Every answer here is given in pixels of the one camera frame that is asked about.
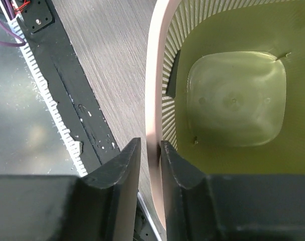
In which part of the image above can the green trash bin pink rim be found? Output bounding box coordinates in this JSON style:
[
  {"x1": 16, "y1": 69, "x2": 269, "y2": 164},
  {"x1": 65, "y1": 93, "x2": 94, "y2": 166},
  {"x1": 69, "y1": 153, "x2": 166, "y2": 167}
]
[{"x1": 145, "y1": 1, "x2": 305, "y2": 224}]

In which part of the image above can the white slotted cable duct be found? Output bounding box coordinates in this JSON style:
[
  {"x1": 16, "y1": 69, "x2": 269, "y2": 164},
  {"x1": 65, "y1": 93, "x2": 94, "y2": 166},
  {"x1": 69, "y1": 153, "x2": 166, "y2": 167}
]
[{"x1": 0, "y1": 1, "x2": 88, "y2": 177}]

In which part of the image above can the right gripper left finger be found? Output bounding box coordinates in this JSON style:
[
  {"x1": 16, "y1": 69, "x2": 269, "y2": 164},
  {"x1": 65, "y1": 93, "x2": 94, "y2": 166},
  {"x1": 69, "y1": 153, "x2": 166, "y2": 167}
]
[{"x1": 0, "y1": 138, "x2": 141, "y2": 240}]

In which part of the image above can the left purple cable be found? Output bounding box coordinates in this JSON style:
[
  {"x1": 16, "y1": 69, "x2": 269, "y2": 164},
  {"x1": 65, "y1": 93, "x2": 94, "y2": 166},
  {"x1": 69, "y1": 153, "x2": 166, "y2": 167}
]
[{"x1": 0, "y1": 0, "x2": 28, "y2": 48}]

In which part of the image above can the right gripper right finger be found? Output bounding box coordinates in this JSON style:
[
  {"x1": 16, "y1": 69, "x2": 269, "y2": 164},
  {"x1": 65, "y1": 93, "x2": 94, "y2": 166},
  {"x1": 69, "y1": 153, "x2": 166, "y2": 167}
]
[{"x1": 161, "y1": 141, "x2": 305, "y2": 240}]

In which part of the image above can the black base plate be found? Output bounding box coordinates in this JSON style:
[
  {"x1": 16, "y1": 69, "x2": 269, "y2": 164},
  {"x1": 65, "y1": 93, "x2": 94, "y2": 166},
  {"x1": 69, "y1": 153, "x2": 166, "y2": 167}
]
[{"x1": 13, "y1": 0, "x2": 158, "y2": 241}]

